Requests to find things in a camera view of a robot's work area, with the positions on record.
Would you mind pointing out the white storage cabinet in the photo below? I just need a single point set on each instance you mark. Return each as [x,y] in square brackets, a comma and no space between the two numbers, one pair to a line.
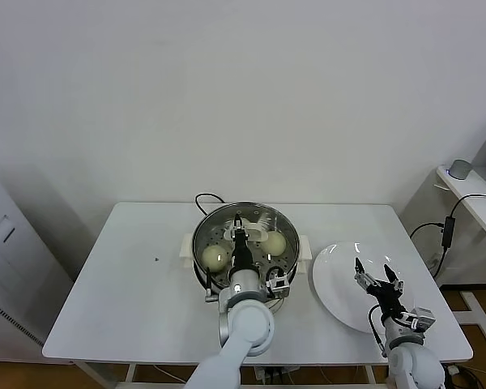
[8,263]

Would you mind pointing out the white power strip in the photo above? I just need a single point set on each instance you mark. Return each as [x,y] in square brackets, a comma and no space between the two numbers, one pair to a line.
[262,373]

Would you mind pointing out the black usb hub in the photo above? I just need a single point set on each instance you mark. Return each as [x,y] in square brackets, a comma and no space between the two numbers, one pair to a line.
[448,232]

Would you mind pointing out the perforated steel steamer basket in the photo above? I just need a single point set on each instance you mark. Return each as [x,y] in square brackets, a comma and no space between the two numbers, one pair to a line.
[293,247]

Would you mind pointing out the white steamed baozi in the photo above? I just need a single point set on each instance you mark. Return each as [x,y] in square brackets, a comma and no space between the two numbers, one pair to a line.
[274,243]
[214,257]

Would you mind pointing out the white desk foot frame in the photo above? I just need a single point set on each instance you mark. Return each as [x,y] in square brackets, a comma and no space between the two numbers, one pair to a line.
[476,317]

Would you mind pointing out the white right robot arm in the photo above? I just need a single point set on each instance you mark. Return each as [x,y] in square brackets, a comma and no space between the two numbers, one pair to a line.
[409,356]

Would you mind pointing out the round white plate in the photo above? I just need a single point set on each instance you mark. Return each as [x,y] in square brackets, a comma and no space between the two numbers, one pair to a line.
[336,283]

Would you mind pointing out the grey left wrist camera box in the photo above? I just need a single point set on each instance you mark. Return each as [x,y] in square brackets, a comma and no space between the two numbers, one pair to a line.
[278,284]

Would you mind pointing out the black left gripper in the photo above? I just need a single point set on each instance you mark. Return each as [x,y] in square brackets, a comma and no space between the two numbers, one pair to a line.
[241,255]

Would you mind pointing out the white table frame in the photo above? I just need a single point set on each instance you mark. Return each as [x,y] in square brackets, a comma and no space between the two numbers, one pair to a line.
[154,385]

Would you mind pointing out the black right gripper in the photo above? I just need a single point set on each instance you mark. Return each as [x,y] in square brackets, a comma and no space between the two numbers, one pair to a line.
[386,300]

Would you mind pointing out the grey cylinder speaker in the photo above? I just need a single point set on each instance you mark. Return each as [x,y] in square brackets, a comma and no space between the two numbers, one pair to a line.
[459,168]

